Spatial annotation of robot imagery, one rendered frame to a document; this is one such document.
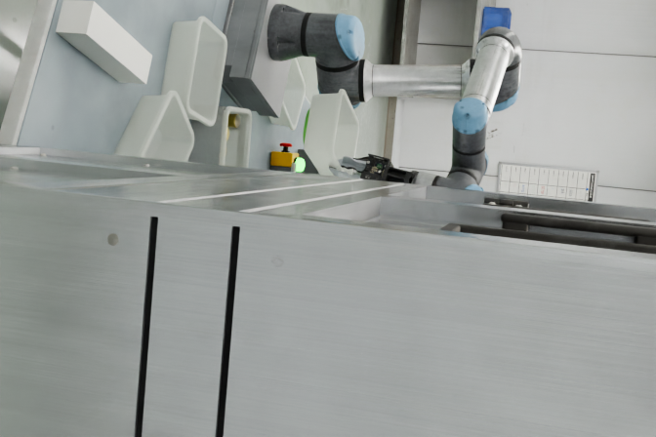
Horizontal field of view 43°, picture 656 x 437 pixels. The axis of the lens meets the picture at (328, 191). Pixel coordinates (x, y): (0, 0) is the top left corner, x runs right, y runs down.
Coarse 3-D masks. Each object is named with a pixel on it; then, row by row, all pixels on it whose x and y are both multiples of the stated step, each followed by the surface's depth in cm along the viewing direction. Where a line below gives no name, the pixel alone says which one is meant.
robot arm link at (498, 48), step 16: (496, 32) 208; (512, 32) 212; (480, 48) 208; (496, 48) 204; (512, 48) 207; (480, 64) 200; (496, 64) 200; (512, 64) 214; (480, 80) 194; (496, 80) 196; (464, 96) 192; (480, 96) 190; (496, 96) 195; (464, 112) 182; (480, 112) 182; (464, 128) 183; (480, 128) 184; (464, 144) 186; (480, 144) 187
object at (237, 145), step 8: (224, 112) 203; (232, 112) 209; (240, 112) 210; (248, 112) 215; (224, 120) 201; (240, 120) 217; (248, 120) 217; (224, 128) 201; (232, 128) 218; (240, 128) 217; (248, 128) 217; (224, 136) 201; (232, 136) 218; (240, 136) 217; (248, 136) 217; (224, 144) 201; (232, 144) 218; (240, 144) 217; (248, 144) 217; (224, 152) 202; (232, 152) 218; (240, 152) 218; (248, 152) 218; (224, 160) 202; (232, 160) 218; (240, 160) 218; (248, 160) 218
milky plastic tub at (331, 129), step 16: (320, 96) 195; (336, 96) 194; (320, 112) 194; (336, 112) 191; (352, 112) 205; (304, 128) 196; (320, 128) 192; (336, 128) 191; (352, 128) 212; (304, 144) 193; (320, 144) 191; (336, 144) 212; (352, 144) 211; (320, 160) 197; (336, 160) 193
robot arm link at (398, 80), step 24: (336, 72) 221; (360, 72) 223; (384, 72) 224; (408, 72) 223; (432, 72) 222; (456, 72) 221; (360, 96) 225; (384, 96) 227; (408, 96) 226; (432, 96) 225; (456, 96) 224; (504, 96) 220
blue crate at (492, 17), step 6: (486, 12) 725; (492, 12) 725; (498, 12) 723; (504, 12) 722; (510, 12) 744; (486, 18) 726; (492, 18) 725; (498, 18) 724; (504, 18) 722; (510, 18) 758; (486, 24) 727; (492, 24) 726; (498, 24) 724; (504, 24) 723; (510, 24) 758
